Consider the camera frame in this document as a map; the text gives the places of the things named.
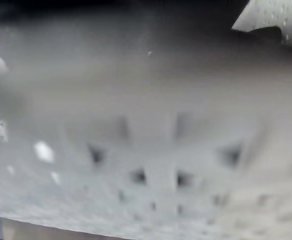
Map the right robot hand black cloth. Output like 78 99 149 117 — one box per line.
0 0 251 76

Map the grey perforated plastic laundry basket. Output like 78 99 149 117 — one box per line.
0 0 292 240

